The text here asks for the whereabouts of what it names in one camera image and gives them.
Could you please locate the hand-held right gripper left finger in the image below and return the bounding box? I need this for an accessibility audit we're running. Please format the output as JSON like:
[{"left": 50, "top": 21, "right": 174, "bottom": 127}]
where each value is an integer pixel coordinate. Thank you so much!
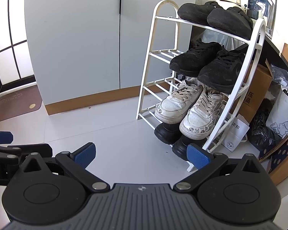
[{"left": 23, "top": 142, "right": 111, "bottom": 192}]

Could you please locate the black framed glass door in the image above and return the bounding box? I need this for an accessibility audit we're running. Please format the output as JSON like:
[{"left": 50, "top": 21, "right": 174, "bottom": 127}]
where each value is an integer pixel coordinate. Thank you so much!
[{"left": 0, "top": 0, "right": 37, "bottom": 99}]

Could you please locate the black chunky rubber clog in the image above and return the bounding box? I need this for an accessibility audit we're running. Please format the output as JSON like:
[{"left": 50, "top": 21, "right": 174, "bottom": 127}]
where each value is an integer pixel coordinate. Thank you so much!
[
  {"left": 154, "top": 122, "right": 183, "bottom": 145},
  {"left": 171, "top": 135, "right": 207, "bottom": 161}
]

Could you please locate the white printed sneaker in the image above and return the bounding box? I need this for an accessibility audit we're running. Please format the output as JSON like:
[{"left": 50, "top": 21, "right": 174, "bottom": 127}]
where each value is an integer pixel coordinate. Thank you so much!
[
  {"left": 180, "top": 87, "right": 227, "bottom": 140},
  {"left": 154, "top": 80, "right": 204, "bottom": 124}
]

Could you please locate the brown cardboard box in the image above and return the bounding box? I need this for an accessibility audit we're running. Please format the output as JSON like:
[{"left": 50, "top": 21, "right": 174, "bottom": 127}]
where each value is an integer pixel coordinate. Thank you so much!
[{"left": 230, "top": 63, "right": 273, "bottom": 125}]

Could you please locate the black plastic bag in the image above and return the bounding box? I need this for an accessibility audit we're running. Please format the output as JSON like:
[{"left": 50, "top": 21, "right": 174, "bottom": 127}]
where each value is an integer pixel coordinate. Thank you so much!
[{"left": 248, "top": 99, "right": 282, "bottom": 149}]

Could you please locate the brown doormat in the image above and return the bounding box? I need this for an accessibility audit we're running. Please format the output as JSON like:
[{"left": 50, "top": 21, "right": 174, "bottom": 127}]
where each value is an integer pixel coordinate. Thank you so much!
[{"left": 0, "top": 85, "right": 43, "bottom": 125}]

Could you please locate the polka-dot cardboard box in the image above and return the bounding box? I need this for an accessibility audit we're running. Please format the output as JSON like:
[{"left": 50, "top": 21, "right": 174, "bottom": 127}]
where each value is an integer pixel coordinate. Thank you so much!
[{"left": 258, "top": 132, "right": 288, "bottom": 185}]

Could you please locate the black suede buckle clog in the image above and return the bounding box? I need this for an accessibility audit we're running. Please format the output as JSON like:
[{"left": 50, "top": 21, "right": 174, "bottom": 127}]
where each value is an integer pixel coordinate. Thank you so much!
[
  {"left": 177, "top": 1, "right": 222, "bottom": 25},
  {"left": 207, "top": 7, "right": 253, "bottom": 40}
]

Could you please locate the clear plastic bag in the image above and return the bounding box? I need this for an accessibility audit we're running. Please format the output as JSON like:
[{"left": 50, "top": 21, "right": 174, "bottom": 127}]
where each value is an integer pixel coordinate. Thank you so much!
[{"left": 270, "top": 63, "right": 288, "bottom": 94}]

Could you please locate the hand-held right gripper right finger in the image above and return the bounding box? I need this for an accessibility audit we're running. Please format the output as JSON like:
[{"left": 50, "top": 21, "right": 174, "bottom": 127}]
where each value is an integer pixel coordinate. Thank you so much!
[{"left": 175, "top": 143, "right": 263, "bottom": 192}]

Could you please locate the white printed bag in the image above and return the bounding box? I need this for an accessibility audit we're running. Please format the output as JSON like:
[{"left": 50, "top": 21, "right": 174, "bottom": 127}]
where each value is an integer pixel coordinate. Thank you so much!
[{"left": 266, "top": 89, "right": 288, "bottom": 139}]

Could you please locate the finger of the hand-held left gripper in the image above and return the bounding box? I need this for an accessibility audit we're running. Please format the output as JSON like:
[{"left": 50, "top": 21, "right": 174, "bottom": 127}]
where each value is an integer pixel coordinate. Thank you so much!
[
  {"left": 0, "top": 131, "right": 14, "bottom": 145},
  {"left": 0, "top": 144, "right": 54, "bottom": 167}
]

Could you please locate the black lace-up sneaker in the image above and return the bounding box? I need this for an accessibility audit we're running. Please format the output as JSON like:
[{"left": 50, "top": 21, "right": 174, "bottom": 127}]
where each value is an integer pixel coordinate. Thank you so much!
[
  {"left": 169, "top": 41, "right": 225, "bottom": 77},
  {"left": 197, "top": 49, "right": 246, "bottom": 94}
]

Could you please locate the white printed carton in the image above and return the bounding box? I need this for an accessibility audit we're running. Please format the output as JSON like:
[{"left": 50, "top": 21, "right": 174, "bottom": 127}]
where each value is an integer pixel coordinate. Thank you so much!
[{"left": 222, "top": 114, "right": 250, "bottom": 152}]

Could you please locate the white cabinet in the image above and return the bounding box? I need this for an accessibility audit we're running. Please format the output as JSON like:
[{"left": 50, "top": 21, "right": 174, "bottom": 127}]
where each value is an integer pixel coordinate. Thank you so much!
[{"left": 20, "top": 0, "right": 199, "bottom": 115}]

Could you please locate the black table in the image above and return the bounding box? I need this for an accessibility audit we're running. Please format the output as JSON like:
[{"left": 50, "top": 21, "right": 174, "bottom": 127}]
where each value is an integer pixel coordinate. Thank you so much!
[{"left": 263, "top": 35, "right": 288, "bottom": 82}]

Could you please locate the white shoe rack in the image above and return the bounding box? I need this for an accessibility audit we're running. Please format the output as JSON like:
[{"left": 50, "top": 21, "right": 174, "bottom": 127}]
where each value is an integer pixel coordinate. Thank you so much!
[{"left": 136, "top": 0, "right": 267, "bottom": 172}]

